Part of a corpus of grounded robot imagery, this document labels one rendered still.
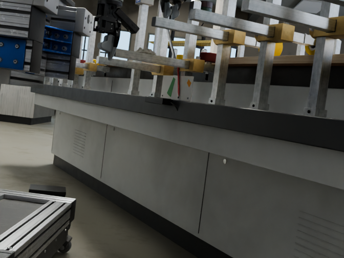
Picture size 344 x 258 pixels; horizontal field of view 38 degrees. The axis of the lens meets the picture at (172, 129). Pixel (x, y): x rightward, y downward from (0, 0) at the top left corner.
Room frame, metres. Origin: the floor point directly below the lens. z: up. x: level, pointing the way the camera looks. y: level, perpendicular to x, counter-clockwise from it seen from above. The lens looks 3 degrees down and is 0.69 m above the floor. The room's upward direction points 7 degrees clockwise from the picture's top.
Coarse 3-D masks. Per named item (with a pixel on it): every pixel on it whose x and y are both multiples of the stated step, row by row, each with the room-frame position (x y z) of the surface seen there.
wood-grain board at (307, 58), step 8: (280, 56) 1.77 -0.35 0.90; (288, 56) 1.73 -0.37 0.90; (296, 56) 1.70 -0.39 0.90; (304, 56) 1.66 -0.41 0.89; (312, 56) 1.63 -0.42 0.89; (336, 56) 1.54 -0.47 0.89; (232, 64) 2.05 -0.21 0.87; (240, 64) 2.00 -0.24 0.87; (248, 64) 1.96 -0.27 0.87; (256, 64) 1.92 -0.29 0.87; (280, 64) 1.80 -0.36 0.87; (288, 64) 1.77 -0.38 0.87; (296, 64) 1.73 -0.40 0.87; (304, 64) 1.70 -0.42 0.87; (312, 64) 1.67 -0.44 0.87; (336, 64) 1.58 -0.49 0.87
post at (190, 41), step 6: (192, 0) 2.05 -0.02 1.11; (198, 0) 2.05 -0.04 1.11; (192, 6) 2.03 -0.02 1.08; (198, 6) 2.04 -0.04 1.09; (198, 24) 2.04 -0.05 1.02; (186, 36) 2.05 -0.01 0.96; (192, 36) 2.04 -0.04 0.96; (186, 42) 2.05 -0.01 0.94; (192, 42) 2.04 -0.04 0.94; (186, 48) 2.04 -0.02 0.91; (192, 48) 2.04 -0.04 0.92; (186, 54) 2.03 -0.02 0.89; (192, 54) 2.04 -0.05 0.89; (186, 72) 2.03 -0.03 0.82
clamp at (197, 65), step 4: (188, 60) 2.00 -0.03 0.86; (192, 60) 1.97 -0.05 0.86; (196, 60) 1.97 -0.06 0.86; (200, 60) 1.98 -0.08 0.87; (204, 60) 1.98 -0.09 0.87; (192, 64) 1.97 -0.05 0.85; (196, 64) 1.97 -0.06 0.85; (200, 64) 1.98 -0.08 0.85; (180, 68) 2.05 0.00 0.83; (188, 68) 1.99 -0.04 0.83; (192, 68) 1.96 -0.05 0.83; (196, 68) 1.97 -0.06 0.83; (200, 68) 1.98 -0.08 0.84; (192, 72) 2.04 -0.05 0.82; (196, 72) 2.01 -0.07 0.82; (200, 72) 1.98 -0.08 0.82
